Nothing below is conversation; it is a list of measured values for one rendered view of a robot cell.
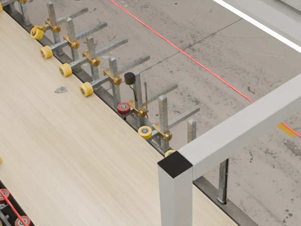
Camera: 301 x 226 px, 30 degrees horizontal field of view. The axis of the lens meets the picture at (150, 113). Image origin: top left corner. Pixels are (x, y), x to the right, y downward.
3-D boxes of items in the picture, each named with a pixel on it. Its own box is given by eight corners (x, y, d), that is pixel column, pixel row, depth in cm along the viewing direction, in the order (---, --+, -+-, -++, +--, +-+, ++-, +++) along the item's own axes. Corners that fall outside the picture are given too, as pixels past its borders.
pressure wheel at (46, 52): (53, 56, 380) (49, 56, 387) (49, 45, 378) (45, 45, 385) (46, 59, 378) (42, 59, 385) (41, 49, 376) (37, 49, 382)
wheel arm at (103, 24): (105, 24, 404) (104, 20, 401) (107, 26, 402) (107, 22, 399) (44, 52, 383) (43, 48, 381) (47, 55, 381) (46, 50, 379)
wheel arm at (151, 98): (174, 85, 368) (174, 80, 365) (178, 88, 366) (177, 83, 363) (120, 116, 350) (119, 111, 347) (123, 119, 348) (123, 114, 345)
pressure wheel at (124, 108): (126, 113, 356) (125, 99, 348) (134, 119, 351) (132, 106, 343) (116, 118, 352) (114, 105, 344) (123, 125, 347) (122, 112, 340)
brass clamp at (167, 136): (159, 126, 344) (158, 120, 340) (173, 138, 336) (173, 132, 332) (151, 131, 341) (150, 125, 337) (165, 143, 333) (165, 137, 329)
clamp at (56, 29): (52, 23, 410) (51, 17, 406) (62, 31, 402) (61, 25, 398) (45, 26, 407) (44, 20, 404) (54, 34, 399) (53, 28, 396)
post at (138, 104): (141, 126, 362) (136, 69, 329) (144, 129, 360) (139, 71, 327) (137, 129, 361) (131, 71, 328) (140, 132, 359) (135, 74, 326)
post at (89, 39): (98, 89, 393) (90, 33, 360) (101, 92, 391) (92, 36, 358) (94, 92, 392) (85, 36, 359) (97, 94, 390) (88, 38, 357)
